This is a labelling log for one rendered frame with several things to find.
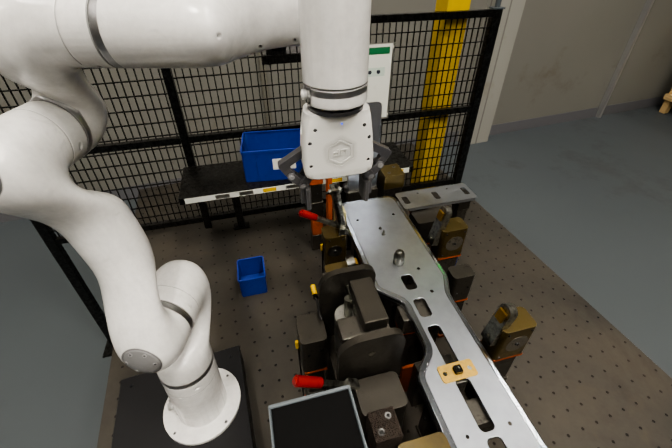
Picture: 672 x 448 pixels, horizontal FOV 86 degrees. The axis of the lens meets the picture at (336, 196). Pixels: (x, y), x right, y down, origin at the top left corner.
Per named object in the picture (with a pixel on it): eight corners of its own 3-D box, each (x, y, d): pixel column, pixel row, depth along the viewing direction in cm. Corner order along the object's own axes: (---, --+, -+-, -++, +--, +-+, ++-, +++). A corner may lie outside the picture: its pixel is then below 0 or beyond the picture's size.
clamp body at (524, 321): (508, 396, 105) (550, 324, 85) (472, 407, 103) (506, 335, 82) (495, 374, 110) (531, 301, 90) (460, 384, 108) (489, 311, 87)
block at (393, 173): (395, 244, 156) (405, 173, 135) (378, 247, 154) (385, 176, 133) (389, 232, 162) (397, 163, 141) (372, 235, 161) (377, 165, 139)
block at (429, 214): (436, 274, 143) (450, 218, 126) (409, 280, 140) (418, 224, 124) (428, 261, 148) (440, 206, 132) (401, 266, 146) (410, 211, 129)
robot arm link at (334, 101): (305, 94, 42) (306, 118, 44) (376, 88, 44) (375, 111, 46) (294, 73, 49) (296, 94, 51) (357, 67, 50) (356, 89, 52)
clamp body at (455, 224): (456, 298, 133) (478, 227, 113) (427, 305, 131) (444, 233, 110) (447, 285, 138) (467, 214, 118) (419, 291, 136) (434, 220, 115)
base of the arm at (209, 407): (157, 454, 84) (132, 416, 74) (170, 377, 100) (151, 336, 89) (241, 435, 87) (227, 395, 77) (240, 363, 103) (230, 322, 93)
